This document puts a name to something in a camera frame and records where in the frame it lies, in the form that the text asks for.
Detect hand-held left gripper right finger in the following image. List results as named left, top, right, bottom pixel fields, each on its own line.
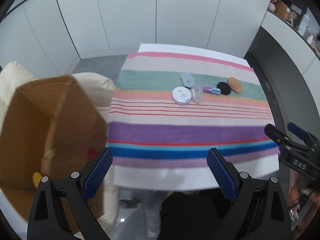
left=206, top=148, right=293, bottom=240

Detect tan makeup puff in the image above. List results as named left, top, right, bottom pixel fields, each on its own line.
left=227, top=77, right=243, bottom=93

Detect person's right hand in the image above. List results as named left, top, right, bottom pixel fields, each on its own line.
left=287, top=175, right=320, bottom=222

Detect striped colourful cloth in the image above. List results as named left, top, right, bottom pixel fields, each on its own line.
left=107, top=51, right=280, bottom=168

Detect black makeup puff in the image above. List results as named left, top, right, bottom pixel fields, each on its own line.
left=216, top=81, right=231, bottom=96

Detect brown cardboard box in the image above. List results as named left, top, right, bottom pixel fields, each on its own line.
left=0, top=75, right=109, bottom=222

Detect tall white bottle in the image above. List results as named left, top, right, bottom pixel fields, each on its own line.
left=297, top=14, right=310, bottom=35

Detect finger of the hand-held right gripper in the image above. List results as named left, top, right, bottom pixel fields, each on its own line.
left=265, top=123, right=301, bottom=156
left=287, top=122, right=320, bottom=153

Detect white paw ornament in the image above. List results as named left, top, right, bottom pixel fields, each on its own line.
left=287, top=11, right=298, bottom=25

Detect small clear plastic case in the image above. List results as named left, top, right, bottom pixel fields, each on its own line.
left=191, top=85, right=204, bottom=104

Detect white low cabinet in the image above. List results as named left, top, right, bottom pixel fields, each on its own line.
left=260, top=10, right=320, bottom=120

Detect white tall cabinet doors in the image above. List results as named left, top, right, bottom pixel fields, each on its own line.
left=0, top=0, right=275, bottom=60

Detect blue-grey oval case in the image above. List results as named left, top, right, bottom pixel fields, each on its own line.
left=180, top=73, right=196, bottom=88

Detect brown box on shelf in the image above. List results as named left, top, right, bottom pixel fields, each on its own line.
left=275, top=0, right=292, bottom=20

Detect cream padded chair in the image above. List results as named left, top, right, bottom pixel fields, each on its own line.
left=0, top=61, right=119, bottom=233

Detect white round compact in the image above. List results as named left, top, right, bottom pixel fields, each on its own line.
left=172, top=86, right=192, bottom=105

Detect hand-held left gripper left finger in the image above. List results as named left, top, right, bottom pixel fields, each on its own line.
left=27, top=147, right=113, bottom=240

